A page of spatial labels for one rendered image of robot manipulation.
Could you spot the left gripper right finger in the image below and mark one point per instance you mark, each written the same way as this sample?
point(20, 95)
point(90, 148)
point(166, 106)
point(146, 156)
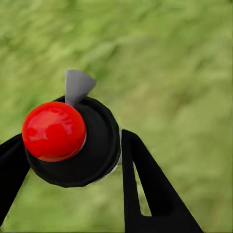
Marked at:
point(169, 213)

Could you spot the pesticide atomizer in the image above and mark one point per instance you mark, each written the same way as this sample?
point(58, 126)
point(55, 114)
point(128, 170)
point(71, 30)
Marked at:
point(74, 140)

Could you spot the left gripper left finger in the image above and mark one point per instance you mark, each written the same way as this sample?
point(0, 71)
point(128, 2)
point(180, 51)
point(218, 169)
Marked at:
point(14, 167)

